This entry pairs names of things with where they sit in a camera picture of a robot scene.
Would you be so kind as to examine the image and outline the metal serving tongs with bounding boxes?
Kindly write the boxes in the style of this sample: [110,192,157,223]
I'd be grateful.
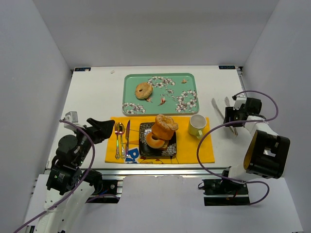
[211,98,238,136]

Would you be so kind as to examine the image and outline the small glazed orange donut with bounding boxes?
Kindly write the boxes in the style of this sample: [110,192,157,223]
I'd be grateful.
[145,132,165,149]

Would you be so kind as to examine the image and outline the sugared twisted ring bread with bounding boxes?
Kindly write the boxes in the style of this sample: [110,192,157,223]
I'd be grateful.
[151,114,179,140]

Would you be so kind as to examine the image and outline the brown bread loaf slice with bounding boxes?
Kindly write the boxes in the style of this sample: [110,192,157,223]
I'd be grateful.
[161,140,170,150]

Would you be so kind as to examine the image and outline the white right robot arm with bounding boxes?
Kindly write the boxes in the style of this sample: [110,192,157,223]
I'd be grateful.
[218,95,290,193]

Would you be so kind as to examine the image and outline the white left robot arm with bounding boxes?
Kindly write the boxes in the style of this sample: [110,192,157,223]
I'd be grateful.
[35,116,115,233]

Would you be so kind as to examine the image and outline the iridescent fork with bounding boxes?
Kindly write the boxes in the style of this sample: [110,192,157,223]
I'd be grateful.
[114,122,121,160]

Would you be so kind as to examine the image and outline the iridescent spoon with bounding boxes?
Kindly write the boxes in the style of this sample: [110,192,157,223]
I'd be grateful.
[118,122,126,160]

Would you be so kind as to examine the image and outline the yellow cartoon placemat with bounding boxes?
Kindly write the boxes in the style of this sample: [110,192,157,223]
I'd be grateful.
[105,116,200,165]

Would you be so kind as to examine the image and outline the iridescent knife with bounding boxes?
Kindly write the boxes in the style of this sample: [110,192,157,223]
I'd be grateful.
[125,120,131,158]

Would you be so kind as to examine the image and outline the pale yellow mug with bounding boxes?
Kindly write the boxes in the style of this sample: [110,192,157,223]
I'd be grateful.
[188,114,207,139]

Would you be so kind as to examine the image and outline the black floral square plate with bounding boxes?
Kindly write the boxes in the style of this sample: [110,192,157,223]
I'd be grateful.
[139,122,177,157]

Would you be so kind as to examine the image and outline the right blue table label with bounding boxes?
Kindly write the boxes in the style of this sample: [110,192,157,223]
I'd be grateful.
[218,66,236,69]

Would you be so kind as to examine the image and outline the blue table label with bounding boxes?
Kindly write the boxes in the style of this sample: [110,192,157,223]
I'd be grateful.
[218,66,236,69]
[74,67,91,72]

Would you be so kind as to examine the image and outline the plain pale bagel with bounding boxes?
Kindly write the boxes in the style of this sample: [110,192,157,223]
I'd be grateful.
[135,82,153,100]

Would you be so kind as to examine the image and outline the left blue table label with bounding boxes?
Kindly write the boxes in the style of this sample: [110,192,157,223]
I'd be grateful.
[74,67,91,72]

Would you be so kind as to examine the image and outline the green floral tray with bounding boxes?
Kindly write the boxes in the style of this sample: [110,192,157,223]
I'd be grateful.
[122,73,199,116]

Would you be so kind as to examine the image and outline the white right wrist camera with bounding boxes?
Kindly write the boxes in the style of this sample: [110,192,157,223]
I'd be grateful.
[232,93,247,110]

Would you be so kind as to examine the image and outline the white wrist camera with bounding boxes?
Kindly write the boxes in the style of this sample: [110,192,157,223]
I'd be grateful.
[232,93,247,110]
[62,111,78,131]

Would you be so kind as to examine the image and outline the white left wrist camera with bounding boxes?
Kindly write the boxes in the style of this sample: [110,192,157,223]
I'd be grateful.
[62,111,78,131]

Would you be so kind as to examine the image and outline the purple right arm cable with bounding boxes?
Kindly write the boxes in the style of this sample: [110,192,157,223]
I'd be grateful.
[196,90,279,206]

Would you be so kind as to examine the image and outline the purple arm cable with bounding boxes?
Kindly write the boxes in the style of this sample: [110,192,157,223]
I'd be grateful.
[12,118,120,233]
[196,90,279,206]

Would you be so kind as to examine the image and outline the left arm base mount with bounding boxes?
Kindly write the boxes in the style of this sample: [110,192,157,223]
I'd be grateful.
[84,170,123,204]

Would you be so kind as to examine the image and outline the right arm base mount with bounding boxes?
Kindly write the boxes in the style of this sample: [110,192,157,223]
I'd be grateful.
[197,167,250,206]

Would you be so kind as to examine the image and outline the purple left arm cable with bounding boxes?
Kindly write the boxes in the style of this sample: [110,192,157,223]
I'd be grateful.
[12,118,120,233]

